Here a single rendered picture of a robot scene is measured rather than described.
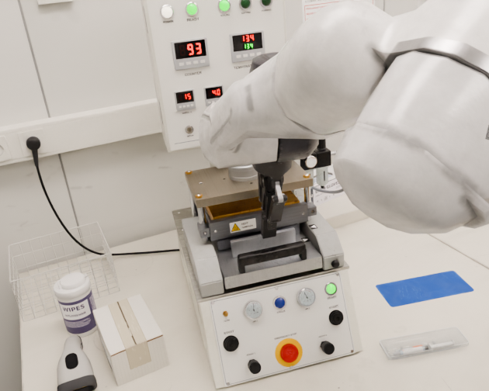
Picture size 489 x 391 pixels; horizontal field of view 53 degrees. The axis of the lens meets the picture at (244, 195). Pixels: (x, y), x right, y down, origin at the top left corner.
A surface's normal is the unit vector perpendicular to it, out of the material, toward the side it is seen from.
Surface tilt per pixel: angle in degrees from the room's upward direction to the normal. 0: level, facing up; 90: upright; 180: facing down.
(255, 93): 73
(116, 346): 0
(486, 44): 51
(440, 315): 0
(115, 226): 90
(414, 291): 0
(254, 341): 65
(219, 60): 90
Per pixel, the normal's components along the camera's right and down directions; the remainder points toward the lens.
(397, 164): -0.35, -0.11
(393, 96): -0.77, -0.46
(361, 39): -0.04, -0.11
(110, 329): -0.04, -0.92
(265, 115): -0.71, 0.40
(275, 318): 0.18, -0.04
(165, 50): 0.25, 0.39
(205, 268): 0.09, -0.43
